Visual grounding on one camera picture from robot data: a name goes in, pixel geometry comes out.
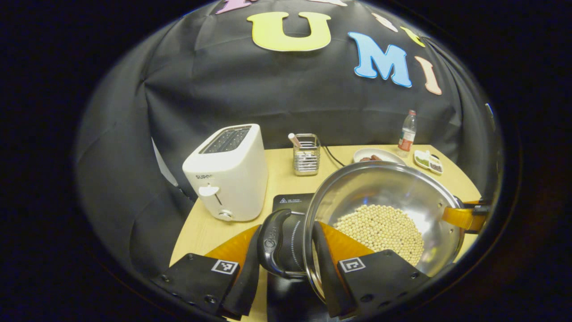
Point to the pile of soybeans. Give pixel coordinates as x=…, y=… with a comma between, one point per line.
x=384, y=232

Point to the white toaster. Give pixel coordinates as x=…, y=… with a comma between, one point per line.
x=232, y=183

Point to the pink tipped utensil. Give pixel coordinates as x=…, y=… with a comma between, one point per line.
x=295, y=140

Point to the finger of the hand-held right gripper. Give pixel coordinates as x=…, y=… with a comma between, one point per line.
x=460, y=218

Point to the black backdrop cloth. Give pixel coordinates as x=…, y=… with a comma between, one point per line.
x=277, y=98

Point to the clear bottle with red label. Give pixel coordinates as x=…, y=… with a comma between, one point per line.
x=407, y=134

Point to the black induction cooktop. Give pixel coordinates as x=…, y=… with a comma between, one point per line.
x=290, y=203

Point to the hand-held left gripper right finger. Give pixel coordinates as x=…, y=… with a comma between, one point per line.
x=324, y=268

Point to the white round plate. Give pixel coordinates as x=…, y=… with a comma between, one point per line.
x=384, y=154

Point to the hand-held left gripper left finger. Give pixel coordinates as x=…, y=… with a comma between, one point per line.
x=250, y=277

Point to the white divided dish of beans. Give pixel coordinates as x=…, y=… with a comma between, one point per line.
x=428, y=162

